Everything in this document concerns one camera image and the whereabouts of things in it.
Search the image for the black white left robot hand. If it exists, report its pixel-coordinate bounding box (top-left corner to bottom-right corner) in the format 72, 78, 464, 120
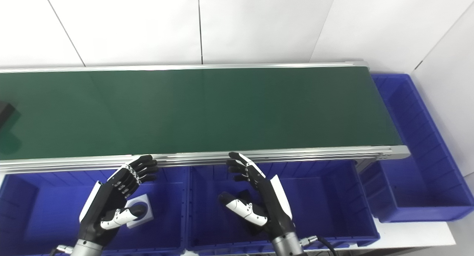
78, 155, 160, 247

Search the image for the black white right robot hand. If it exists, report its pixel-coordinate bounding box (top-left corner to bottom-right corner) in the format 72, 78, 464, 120
218, 152, 297, 245

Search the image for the black part with cylinder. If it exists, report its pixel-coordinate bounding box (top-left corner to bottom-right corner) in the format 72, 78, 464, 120
0, 102, 17, 130

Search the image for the white square part round hole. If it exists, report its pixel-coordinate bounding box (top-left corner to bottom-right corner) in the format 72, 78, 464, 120
124, 194, 154, 229

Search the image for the long blue plastic bin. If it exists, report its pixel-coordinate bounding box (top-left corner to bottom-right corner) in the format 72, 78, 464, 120
361, 74, 474, 223

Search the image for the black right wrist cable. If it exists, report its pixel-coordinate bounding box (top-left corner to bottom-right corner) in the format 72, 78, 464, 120
298, 235, 337, 256

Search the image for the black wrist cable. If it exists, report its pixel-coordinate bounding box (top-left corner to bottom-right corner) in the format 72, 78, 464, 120
50, 244, 74, 256
298, 235, 337, 256

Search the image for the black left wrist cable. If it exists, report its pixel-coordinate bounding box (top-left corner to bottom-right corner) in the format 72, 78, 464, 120
50, 244, 74, 256

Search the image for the green conveyor belt aluminium frame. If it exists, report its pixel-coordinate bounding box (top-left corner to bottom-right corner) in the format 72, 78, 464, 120
0, 61, 411, 174

